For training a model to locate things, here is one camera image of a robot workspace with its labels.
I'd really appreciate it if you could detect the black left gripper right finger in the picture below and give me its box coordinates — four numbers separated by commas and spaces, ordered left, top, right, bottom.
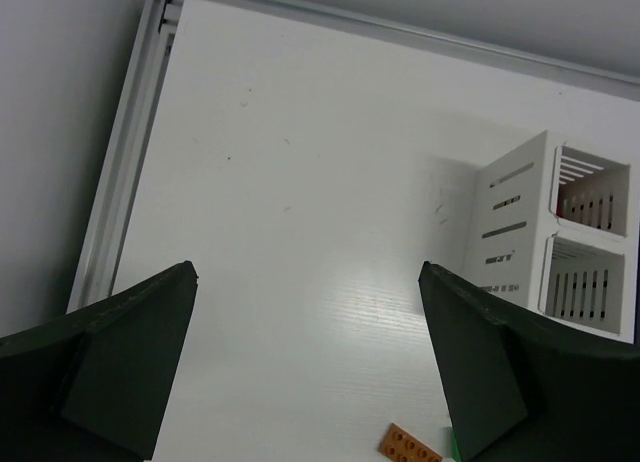
419, 262, 639, 461

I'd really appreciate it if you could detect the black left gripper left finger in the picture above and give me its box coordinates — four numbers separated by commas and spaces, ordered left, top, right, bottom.
1, 261, 198, 461

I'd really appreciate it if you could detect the white slatted container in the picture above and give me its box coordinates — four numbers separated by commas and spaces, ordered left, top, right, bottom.
460, 131, 639, 343

